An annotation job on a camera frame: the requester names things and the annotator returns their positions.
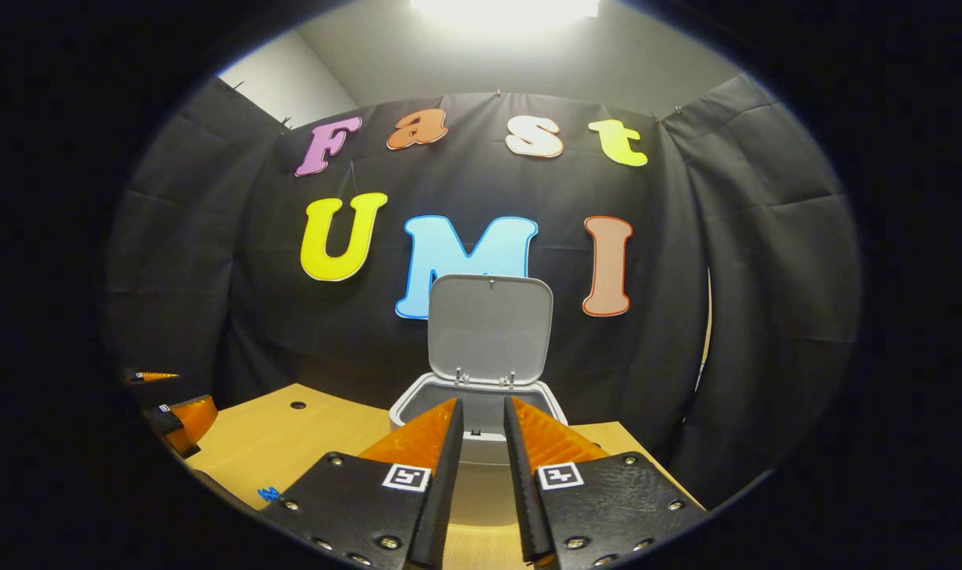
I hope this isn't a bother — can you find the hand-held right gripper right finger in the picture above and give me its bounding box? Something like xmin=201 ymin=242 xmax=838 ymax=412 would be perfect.
xmin=503 ymin=396 xmax=707 ymax=570

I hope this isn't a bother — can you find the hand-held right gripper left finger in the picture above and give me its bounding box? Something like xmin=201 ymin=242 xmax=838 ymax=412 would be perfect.
xmin=260 ymin=397 xmax=464 ymax=570

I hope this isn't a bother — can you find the white desktop garbage bin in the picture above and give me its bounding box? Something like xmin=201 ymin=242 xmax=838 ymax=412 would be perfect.
xmin=389 ymin=273 xmax=570 ymax=527

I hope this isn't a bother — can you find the wooden desktop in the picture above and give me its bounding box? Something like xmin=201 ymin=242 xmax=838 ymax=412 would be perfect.
xmin=184 ymin=383 xmax=707 ymax=570

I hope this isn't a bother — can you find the ceiling light panel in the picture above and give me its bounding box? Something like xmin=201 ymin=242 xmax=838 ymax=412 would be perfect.
xmin=409 ymin=0 xmax=604 ymax=32

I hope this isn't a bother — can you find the black backdrop cloth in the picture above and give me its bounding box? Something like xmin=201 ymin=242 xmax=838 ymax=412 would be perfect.
xmin=105 ymin=75 xmax=861 ymax=507

